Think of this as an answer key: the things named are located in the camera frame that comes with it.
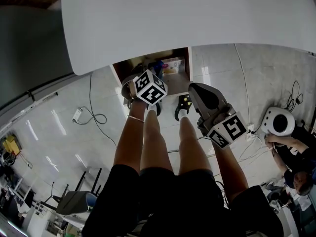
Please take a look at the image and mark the person's right forearm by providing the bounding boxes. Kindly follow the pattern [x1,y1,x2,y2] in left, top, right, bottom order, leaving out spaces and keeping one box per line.
[211,142,249,203]

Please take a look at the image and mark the grey chair with black legs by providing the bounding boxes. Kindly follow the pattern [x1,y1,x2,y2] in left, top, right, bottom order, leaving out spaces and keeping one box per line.
[40,168,103,216]

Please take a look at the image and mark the person's right hand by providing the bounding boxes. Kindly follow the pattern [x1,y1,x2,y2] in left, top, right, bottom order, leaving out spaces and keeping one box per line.
[213,111,232,124]

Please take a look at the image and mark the person's left leg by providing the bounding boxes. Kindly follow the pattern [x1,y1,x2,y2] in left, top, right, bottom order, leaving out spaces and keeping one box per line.
[140,104,174,175]

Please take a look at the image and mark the white desk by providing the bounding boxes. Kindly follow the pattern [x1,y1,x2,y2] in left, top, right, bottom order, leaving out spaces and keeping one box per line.
[60,0,316,77]

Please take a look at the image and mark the person's leg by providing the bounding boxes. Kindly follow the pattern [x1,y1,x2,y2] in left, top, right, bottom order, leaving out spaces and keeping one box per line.
[178,110,213,176]
[140,104,174,175]

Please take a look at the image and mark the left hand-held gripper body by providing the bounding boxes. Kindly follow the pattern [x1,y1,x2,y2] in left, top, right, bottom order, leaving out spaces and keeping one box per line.
[121,69,168,107]

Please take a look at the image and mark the white wall-socket power strip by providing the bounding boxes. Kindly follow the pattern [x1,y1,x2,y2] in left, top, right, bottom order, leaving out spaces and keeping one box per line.
[245,123,255,141]

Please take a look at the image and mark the person's right leg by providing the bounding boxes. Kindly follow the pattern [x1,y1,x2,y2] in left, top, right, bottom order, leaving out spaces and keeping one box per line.
[178,110,213,176]

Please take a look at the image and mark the small blue item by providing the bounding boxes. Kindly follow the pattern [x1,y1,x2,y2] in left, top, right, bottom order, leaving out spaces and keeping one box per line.
[149,60,165,77]

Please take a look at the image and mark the grey cabinet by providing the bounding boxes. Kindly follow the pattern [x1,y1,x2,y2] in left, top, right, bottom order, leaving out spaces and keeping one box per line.
[0,5,76,110]

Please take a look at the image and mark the tangle of black cables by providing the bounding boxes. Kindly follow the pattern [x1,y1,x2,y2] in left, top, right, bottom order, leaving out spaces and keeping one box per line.
[284,80,304,113]

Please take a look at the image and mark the white round device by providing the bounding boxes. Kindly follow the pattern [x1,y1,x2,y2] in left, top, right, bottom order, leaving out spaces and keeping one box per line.
[261,107,296,136]

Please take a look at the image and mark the person's black shorts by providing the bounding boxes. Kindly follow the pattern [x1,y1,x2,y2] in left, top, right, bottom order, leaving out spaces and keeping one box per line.
[81,163,284,237]

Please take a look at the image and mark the person's left forearm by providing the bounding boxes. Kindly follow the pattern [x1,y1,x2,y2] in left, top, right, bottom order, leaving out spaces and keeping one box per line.
[113,99,147,174]

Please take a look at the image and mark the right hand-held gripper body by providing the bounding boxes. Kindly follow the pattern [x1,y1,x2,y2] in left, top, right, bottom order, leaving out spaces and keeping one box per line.
[188,82,249,150]

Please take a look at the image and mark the black shoe with yellow stars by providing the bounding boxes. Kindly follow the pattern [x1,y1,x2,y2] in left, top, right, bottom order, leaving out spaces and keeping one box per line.
[174,94,194,121]

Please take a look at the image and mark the pink and white box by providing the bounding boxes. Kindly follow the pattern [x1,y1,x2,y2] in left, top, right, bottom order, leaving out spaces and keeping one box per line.
[162,57,186,75]

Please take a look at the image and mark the thin grey floor cable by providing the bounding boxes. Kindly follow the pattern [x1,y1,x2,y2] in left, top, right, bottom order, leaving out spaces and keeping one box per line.
[88,74,117,148]

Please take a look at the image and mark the long white cable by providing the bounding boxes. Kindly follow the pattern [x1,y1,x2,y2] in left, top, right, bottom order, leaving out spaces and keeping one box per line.
[234,43,251,126]

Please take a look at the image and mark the wooden desk drawer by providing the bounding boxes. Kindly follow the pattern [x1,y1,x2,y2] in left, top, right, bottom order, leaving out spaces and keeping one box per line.
[112,46,194,100]

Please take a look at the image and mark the white power strip with cable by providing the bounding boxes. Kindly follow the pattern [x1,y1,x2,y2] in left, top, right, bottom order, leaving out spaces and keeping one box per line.
[71,106,108,126]

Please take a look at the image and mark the bundle of white cables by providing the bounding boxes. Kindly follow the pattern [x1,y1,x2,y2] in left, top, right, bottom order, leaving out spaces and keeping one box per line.
[238,134,271,161]

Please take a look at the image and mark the yellow boxes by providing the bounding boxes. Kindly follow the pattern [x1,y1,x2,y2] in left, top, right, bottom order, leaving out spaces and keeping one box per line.
[1,135,22,157]

